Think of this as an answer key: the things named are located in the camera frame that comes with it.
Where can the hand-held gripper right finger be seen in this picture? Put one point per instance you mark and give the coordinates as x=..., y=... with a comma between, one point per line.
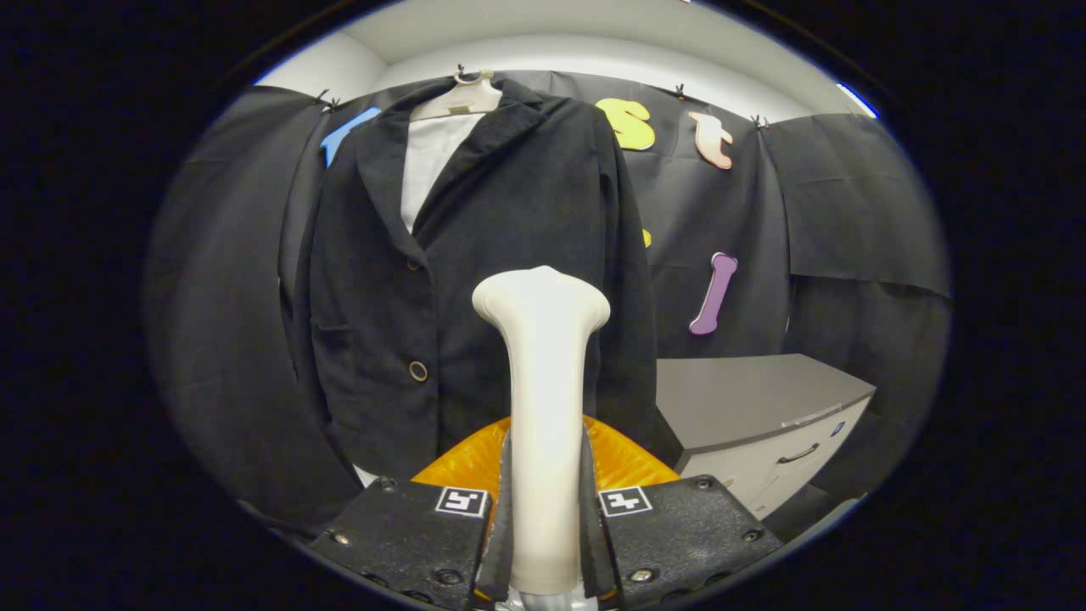
x=594, y=543

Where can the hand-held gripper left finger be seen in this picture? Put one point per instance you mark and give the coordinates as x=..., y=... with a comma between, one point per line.
x=501, y=543

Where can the white garment steamer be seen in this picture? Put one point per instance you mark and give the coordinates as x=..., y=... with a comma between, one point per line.
x=543, y=382

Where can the black suit jacket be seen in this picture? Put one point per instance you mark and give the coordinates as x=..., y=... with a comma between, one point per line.
x=509, y=212

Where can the white shirt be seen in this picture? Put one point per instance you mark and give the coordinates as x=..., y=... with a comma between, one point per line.
x=433, y=161

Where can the white clothes hanger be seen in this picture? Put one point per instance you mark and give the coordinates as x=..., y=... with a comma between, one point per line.
x=462, y=103

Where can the grey cabinet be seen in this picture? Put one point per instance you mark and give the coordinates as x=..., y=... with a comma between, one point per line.
x=747, y=399

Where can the black backdrop cloth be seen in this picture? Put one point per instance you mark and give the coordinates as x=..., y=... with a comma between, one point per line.
x=848, y=187

